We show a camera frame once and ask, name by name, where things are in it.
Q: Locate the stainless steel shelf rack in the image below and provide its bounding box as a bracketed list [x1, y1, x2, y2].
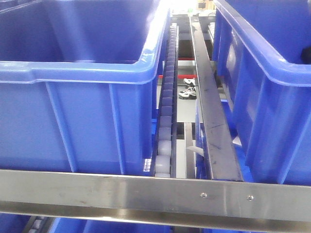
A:
[0, 170, 311, 233]

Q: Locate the white sneaker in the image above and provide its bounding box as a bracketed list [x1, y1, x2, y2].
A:
[178, 87, 197, 100]

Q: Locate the white roller track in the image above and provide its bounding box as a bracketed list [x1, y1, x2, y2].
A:
[153, 23, 179, 178]

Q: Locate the blue neighbour bin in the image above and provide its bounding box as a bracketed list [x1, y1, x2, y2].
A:
[0, 0, 170, 175]

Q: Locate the blue target bin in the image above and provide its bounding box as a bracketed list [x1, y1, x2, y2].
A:
[213, 0, 311, 185]

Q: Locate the steel divider rail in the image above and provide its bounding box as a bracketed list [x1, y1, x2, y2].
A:
[190, 16, 243, 182]

